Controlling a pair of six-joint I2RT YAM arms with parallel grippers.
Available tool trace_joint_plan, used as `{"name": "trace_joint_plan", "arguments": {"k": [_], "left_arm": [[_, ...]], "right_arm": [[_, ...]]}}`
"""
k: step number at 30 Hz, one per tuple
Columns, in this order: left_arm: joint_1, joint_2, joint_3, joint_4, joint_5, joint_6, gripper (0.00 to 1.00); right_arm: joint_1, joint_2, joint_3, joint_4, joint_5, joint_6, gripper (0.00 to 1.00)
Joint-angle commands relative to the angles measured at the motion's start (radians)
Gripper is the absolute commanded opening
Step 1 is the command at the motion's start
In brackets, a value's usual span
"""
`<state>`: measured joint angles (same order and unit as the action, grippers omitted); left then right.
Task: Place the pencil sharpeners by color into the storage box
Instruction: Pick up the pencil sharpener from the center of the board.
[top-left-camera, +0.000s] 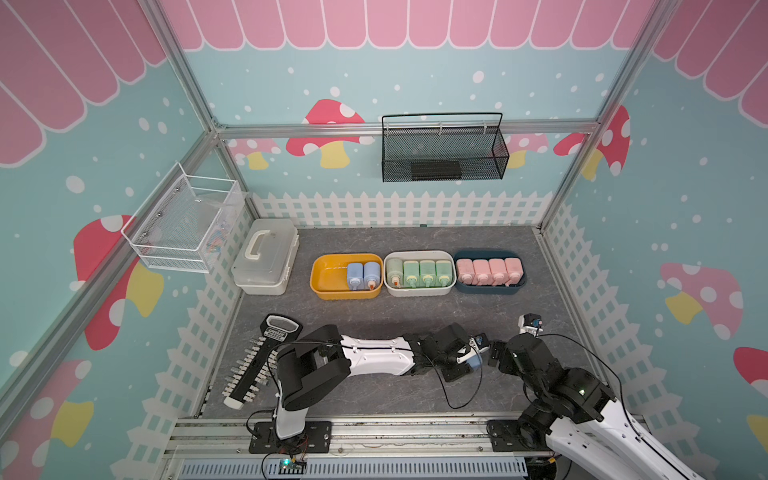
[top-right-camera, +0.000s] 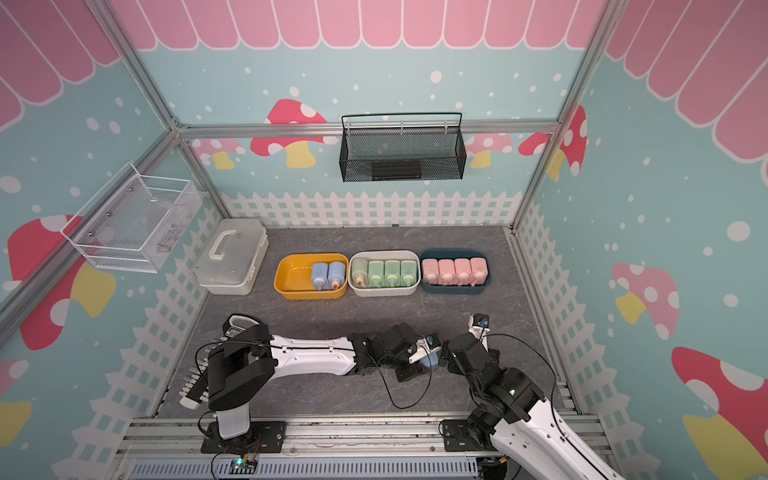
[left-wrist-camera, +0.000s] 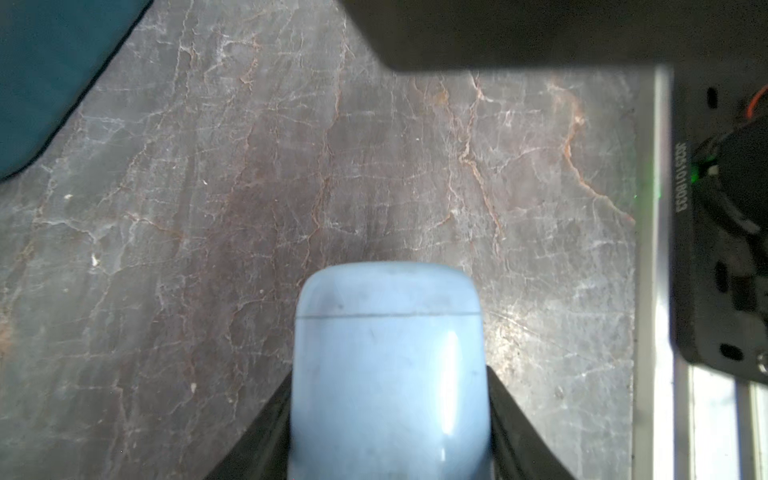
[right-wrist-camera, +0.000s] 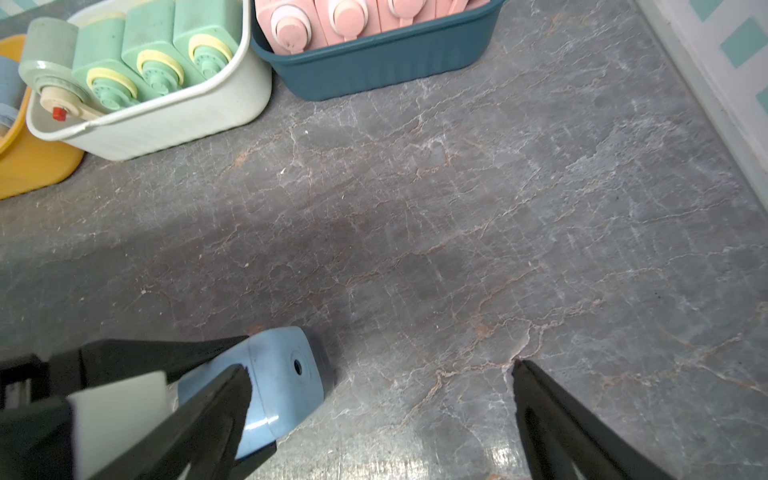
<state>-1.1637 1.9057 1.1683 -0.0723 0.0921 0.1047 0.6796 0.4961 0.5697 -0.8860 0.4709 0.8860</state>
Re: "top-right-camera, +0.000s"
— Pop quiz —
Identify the pink sharpener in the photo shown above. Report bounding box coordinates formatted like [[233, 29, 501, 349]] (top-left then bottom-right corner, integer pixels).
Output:
[[470, 257, 489, 286], [438, 259, 457, 286], [454, 258, 473, 286], [422, 258, 440, 285]]

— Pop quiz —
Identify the pale green round sharpener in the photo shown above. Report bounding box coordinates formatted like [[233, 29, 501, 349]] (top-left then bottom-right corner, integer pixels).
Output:
[[350, 257, 369, 288]]

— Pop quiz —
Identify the white plastic storage tub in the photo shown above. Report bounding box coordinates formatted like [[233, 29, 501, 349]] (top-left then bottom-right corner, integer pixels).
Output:
[[347, 250, 422, 297]]

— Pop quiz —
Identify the blue sharpener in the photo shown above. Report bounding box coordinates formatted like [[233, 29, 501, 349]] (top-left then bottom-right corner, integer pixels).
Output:
[[311, 262, 329, 291], [327, 261, 346, 290], [419, 352, 440, 371]]

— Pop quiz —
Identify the dark teal storage tub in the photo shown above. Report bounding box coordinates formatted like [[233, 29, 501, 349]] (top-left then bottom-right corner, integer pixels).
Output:
[[420, 248, 492, 295]]

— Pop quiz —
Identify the yellow plastic storage tub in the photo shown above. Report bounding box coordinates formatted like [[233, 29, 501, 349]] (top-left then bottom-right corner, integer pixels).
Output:
[[273, 253, 349, 300]]

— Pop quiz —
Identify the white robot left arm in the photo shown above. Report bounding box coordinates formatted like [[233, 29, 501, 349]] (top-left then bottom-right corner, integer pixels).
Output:
[[205, 323, 442, 441]]

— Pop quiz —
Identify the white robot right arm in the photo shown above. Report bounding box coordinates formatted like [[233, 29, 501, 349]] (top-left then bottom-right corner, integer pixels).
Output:
[[441, 333, 621, 479]]

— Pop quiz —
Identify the black digital scale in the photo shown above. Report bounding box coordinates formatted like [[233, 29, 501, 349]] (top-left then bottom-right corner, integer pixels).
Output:
[[222, 314, 260, 338]]

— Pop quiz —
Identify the white lidded plastic case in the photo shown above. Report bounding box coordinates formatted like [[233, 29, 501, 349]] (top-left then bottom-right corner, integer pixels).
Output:
[[194, 218, 269, 296]]

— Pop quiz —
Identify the green circuit board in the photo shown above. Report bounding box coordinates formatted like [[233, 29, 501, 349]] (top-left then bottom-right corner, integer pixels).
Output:
[[228, 458, 258, 475]]

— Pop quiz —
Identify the black drill bit rack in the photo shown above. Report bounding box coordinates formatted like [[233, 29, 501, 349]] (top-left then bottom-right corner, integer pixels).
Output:
[[179, 361, 209, 410]]

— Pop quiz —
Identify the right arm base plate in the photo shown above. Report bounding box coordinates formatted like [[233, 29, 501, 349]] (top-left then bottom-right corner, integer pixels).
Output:
[[438, 419, 485, 452]]

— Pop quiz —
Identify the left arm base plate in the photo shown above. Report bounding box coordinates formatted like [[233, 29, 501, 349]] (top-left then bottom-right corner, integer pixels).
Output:
[[200, 421, 287, 454]]

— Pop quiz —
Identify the black wire mesh basket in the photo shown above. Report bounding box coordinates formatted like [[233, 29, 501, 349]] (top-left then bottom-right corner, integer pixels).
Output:
[[339, 112, 467, 182]]

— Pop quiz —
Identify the white wire wall basket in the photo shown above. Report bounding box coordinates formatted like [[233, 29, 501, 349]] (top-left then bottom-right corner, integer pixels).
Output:
[[60, 163, 203, 274]]

